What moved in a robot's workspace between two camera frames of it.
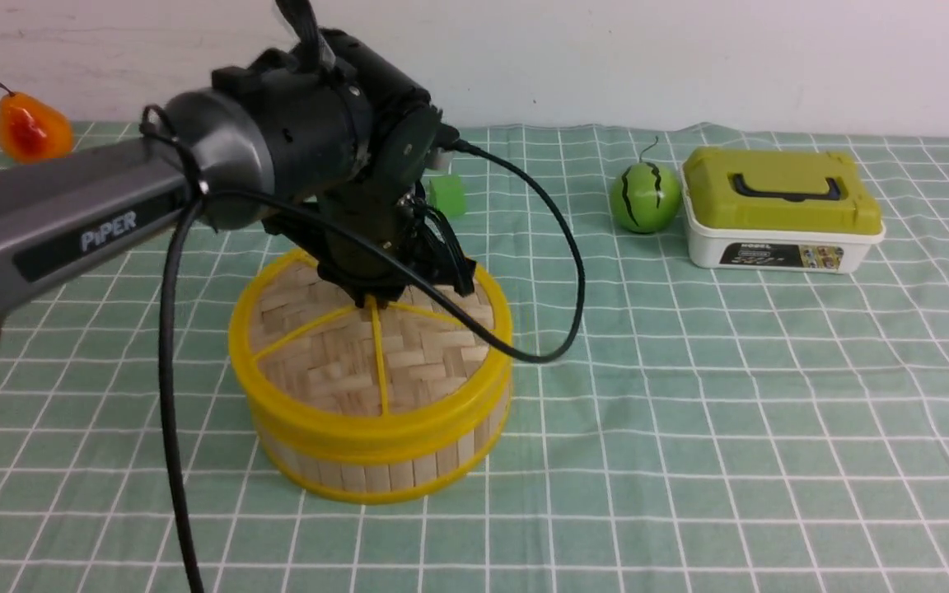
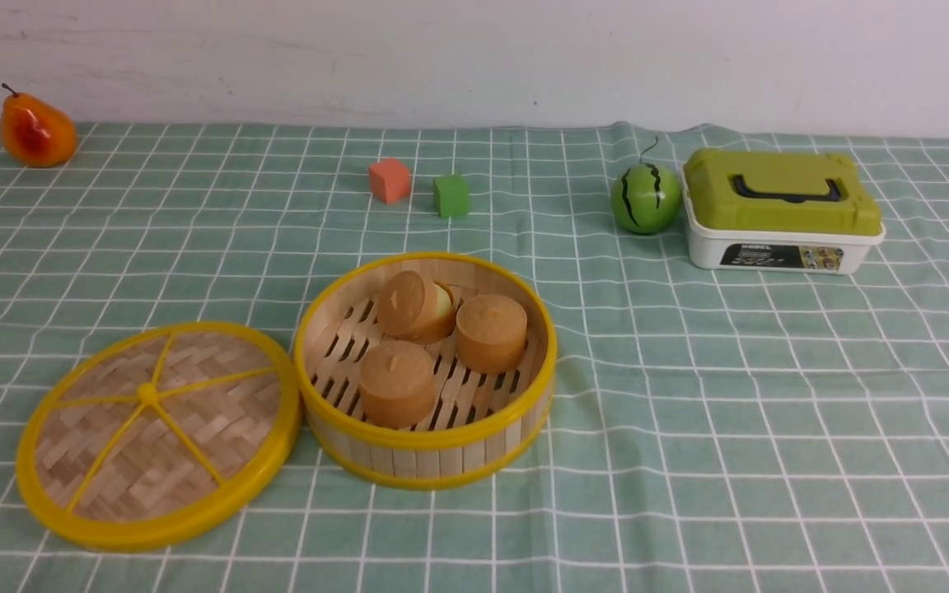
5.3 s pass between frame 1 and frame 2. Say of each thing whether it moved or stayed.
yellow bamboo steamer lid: moved
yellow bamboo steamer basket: moved
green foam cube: stayed
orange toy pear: stayed
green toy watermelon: stayed
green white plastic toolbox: stayed
